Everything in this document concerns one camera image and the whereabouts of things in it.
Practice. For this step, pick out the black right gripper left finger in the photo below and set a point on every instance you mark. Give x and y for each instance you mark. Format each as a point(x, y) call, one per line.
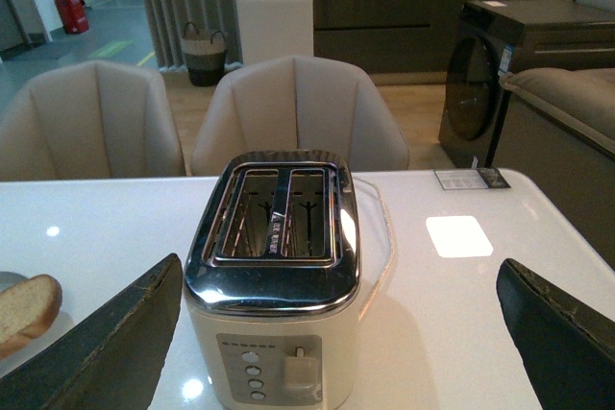
point(110, 360)

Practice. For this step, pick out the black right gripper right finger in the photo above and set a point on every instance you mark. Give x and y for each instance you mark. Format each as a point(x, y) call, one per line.
point(566, 346)

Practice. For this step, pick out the brown bread slice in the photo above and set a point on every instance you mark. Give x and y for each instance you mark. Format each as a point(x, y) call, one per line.
point(28, 309)

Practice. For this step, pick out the white round plate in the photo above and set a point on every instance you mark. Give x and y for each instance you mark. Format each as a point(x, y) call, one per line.
point(9, 279)

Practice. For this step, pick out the cream chrome two-slot toaster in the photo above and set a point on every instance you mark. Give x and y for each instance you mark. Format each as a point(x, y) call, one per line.
point(272, 279)

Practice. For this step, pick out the table label card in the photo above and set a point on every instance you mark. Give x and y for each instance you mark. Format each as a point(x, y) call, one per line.
point(471, 179)

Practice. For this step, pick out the beige chair left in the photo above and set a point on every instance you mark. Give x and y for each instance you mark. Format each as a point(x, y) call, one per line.
point(90, 121)

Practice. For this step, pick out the beige chair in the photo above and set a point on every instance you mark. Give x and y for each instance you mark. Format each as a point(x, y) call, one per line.
point(299, 102)
point(90, 121)

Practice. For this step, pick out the beige sofa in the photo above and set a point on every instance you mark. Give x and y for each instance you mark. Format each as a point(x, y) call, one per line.
point(559, 131)

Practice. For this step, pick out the beige chair middle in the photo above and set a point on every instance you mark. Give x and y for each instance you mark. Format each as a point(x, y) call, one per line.
point(299, 102)

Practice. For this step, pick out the dark grey washing machine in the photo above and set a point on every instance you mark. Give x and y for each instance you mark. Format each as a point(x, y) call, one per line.
point(499, 37)

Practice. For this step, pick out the red bin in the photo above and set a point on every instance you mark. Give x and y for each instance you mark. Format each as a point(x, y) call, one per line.
point(73, 16)

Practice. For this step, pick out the dark kitchen counter cabinet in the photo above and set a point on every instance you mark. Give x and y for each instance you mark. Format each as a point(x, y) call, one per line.
point(432, 11)

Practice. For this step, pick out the white cabinet column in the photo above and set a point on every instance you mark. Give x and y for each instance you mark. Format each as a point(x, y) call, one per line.
point(270, 29)

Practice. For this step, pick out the woven basket with handles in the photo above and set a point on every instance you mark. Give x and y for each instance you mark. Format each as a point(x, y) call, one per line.
point(205, 53)

